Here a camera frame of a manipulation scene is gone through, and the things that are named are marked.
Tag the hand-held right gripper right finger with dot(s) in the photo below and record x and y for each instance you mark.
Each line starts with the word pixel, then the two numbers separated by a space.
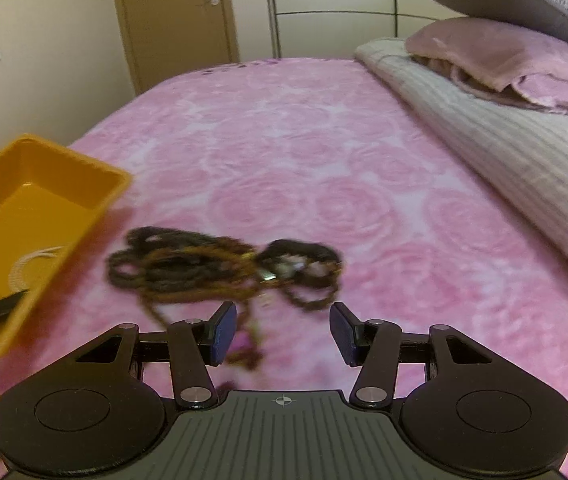
pixel 342 334

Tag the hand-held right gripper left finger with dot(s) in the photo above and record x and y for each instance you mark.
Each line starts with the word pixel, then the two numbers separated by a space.
pixel 224 334

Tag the yellow plastic tray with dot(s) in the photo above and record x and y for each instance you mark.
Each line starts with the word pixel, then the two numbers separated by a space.
pixel 38 210

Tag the small black box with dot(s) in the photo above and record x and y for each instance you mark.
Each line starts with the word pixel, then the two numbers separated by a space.
pixel 3 307

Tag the grey striped quilt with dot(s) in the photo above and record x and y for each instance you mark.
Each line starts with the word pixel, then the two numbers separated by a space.
pixel 504 140

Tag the brown wooden door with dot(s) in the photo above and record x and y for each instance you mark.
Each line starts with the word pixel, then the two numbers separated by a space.
pixel 173 25

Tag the pink fleece pillow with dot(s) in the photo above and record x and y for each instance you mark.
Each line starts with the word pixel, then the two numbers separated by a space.
pixel 484 50

